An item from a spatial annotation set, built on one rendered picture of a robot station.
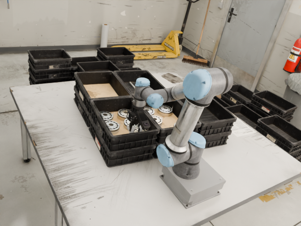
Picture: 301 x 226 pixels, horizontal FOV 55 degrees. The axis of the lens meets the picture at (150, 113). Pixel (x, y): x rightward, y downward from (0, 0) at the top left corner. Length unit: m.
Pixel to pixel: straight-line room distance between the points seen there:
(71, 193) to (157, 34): 4.71
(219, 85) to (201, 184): 0.61
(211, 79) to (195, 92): 0.08
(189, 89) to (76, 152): 0.88
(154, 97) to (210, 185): 0.55
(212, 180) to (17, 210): 1.47
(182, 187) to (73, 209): 0.55
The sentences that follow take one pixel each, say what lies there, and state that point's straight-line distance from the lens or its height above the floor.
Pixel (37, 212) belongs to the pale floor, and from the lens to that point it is 2.38.
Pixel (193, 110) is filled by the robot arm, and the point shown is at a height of 1.27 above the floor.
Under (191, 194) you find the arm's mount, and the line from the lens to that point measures 1.50.
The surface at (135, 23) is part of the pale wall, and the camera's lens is 5.54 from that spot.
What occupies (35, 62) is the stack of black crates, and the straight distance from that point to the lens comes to 3.19.
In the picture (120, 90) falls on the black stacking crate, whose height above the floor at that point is 0.88.
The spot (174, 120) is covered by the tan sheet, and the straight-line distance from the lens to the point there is 1.96.
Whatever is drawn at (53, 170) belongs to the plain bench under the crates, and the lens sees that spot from 1.66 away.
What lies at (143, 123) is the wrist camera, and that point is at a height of 0.98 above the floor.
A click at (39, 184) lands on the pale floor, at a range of 2.57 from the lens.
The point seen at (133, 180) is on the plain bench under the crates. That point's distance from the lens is 1.63.
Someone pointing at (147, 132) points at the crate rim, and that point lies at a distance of 1.60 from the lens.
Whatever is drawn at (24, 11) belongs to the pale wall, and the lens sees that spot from 4.80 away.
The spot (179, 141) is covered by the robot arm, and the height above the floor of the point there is 1.08.
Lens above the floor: 1.84
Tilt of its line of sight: 31 degrees down
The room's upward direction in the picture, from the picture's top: 12 degrees clockwise
